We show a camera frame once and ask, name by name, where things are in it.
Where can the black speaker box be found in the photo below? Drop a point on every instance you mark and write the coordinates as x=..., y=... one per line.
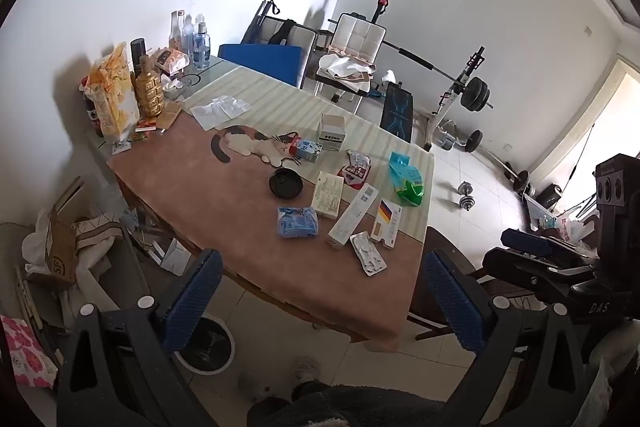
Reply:
x=547, y=197

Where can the black can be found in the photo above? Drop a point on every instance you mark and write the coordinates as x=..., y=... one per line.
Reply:
x=138, y=54

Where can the red and white snack bag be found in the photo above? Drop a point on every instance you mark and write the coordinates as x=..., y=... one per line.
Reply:
x=356, y=169

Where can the clear plastic bottle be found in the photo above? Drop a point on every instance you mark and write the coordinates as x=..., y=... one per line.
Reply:
x=188, y=34

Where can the person's right forearm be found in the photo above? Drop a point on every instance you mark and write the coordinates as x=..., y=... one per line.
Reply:
x=615, y=372

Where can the short barbell with black plates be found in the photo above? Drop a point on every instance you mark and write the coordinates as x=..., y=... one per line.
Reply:
x=474, y=140

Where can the crumpled white tissue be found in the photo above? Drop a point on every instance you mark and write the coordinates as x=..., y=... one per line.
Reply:
x=171, y=87

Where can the silver blister pack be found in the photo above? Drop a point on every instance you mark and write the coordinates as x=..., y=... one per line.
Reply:
x=368, y=253

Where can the black round lid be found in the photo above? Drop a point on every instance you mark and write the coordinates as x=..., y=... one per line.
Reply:
x=285, y=183

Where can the cardboard box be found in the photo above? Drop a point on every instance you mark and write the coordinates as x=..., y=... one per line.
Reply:
x=60, y=252

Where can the blue tissue packet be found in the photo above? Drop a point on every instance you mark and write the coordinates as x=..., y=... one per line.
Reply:
x=298, y=222

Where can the blue chair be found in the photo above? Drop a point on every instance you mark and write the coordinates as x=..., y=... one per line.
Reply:
x=262, y=59

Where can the table with cat tablecloth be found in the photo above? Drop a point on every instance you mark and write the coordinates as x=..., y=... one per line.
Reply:
x=225, y=207

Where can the black weight bench pad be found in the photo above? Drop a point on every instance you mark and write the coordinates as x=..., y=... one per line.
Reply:
x=397, y=107

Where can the blue and green snack bag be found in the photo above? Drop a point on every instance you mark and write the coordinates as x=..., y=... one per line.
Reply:
x=406, y=179

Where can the white and green box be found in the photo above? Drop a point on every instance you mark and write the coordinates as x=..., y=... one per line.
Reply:
x=333, y=133

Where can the white fluffy slipper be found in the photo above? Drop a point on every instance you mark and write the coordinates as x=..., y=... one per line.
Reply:
x=252, y=385
x=305, y=368

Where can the yellow chip bag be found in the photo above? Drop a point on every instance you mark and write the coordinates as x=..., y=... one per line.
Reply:
x=110, y=99

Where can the chrome dumbbell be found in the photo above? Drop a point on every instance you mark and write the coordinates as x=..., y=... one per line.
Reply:
x=465, y=198

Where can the clear plastic bag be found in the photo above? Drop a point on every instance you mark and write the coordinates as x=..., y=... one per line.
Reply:
x=220, y=111

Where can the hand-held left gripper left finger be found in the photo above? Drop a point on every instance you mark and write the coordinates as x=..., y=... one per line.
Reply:
x=192, y=289

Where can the folded black stand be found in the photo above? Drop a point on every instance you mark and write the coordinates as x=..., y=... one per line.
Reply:
x=260, y=19

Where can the white padded chair with black bag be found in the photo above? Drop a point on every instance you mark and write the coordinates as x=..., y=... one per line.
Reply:
x=302, y=42

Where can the blue and red milk carton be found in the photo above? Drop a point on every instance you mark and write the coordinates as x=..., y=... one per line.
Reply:
x=305, y=148

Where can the glass ashtray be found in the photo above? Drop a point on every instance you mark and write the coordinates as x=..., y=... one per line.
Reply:
x=189, y=84

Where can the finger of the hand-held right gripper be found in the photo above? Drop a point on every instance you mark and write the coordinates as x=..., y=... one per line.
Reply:
x=527, y=242
x=520, y=272

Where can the golden bottle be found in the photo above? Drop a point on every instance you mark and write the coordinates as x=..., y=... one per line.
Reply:
x=147, y=92

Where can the white quilted bag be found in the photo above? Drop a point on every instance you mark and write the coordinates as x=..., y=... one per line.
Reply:
x=95, y=237

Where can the cream medicine box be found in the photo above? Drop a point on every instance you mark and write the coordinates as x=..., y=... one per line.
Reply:
x=327, y=194

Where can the long white box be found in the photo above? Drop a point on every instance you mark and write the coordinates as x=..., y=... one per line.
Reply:
x=352, y=214

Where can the white box with striped flag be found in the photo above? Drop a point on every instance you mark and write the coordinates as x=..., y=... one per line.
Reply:
x=387, y=223

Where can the white weight bench rack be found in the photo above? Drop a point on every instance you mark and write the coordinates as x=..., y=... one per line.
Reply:
x=450, y=107

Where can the pink floral bag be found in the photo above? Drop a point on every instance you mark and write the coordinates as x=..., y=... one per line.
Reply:
x=25, y=352

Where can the tall glass bottle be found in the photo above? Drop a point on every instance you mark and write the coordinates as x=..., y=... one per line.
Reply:
x=176, y=32

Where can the person's dark fleece clothing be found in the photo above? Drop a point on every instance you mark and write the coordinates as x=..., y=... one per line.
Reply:
x=345, y=407

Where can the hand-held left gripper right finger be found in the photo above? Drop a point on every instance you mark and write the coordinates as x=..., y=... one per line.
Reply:
x=452, y=299

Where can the white trash bin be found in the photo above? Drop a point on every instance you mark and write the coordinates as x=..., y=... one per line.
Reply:
x=210, y=347

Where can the beige cloth bag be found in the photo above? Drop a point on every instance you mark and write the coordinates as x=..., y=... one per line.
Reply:
x=347, y=69

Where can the small red box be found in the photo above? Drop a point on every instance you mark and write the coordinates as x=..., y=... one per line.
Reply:
x=146, y=125

